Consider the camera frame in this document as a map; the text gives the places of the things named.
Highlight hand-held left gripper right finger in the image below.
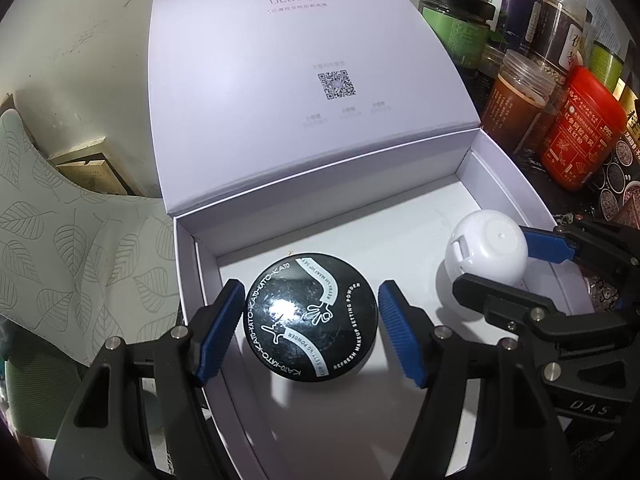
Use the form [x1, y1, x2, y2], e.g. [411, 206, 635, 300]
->
[377, 280, 591, 480]

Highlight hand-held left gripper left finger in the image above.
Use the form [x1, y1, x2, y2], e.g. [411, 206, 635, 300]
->
[47, 278, 246, 480]

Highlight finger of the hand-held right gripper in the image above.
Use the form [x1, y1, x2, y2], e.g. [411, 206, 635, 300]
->
[519, 215, 640, 311]
[452, 274, 640, 361]

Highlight white round jar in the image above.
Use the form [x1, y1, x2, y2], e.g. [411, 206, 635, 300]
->
[445, 208, 530, 286]

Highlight black round powder compact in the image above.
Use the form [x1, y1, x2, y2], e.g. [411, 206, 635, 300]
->
[241, 251, 378, 386]

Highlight white hinged gift box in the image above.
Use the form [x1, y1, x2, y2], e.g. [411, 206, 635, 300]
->
[146, 0, 586, 480]

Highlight black grain bag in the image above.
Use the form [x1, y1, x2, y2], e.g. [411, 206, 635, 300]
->
[597, 77, 640, 226]

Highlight red canister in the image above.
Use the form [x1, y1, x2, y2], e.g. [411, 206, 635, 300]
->
[540, 65, 627, 192]

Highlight seed-filled clear jar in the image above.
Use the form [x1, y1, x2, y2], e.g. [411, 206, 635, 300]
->
[539, 60, 573, 153]

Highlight orange-brown spice jar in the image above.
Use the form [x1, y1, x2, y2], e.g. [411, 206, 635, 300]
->
[482, 50, 565, 153]

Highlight leaf pattern chair cushion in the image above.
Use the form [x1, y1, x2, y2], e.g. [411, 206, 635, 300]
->
[0, 107, 183, 361]

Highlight green chair seat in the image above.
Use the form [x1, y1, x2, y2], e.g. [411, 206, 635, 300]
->
[0, 355, 86, 441]

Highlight green tube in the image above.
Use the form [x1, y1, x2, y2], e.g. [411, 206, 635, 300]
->
[587, 40, 625, 92]

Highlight beige label brown jar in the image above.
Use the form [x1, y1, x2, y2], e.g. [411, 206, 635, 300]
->
[530, 0, 587, 68]

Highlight green jar black lid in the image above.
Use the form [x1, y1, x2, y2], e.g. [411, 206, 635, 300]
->
[419, 0, 495, 65]

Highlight white paper sheet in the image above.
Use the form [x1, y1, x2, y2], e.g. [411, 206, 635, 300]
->
[582, 0, 621, 46]

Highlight purple label clear jar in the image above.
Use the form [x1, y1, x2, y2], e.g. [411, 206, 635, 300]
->
[492, 0, 547, 43]

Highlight leaning wooden picture frame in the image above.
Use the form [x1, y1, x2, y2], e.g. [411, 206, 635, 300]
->
[47, 135, 146, 196]

